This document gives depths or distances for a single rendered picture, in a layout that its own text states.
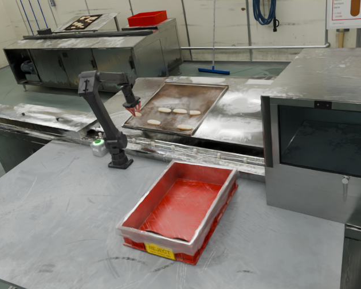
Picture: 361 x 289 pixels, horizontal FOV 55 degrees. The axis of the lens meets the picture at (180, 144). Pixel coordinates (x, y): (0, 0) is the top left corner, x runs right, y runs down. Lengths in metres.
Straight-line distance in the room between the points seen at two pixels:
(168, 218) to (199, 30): 4.73
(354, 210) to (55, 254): 1.13
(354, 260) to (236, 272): 0.50
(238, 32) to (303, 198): 4.45
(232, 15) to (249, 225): 4.51
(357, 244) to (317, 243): 0.19
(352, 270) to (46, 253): 1.21
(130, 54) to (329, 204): 3.68
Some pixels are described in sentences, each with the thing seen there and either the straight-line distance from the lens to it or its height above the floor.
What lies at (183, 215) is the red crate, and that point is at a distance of 1.46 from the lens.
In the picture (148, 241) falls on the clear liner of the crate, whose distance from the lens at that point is 1.29.
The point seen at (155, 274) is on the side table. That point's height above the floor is 0.82.
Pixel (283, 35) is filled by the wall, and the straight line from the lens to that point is 5.39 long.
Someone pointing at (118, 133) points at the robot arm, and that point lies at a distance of 1.82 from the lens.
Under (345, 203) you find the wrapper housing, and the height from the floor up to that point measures 0.91.
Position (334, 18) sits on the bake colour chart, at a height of 1.33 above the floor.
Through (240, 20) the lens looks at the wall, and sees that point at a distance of 5.57.
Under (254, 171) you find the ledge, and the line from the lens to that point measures 1.58.
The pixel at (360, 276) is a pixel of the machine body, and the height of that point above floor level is 0.57.
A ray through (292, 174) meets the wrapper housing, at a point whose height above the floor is 1.00.
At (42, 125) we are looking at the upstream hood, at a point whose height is 0.92.
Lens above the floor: 1.78
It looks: 29 degrees down
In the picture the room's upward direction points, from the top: 11 degrees counter-clockwise
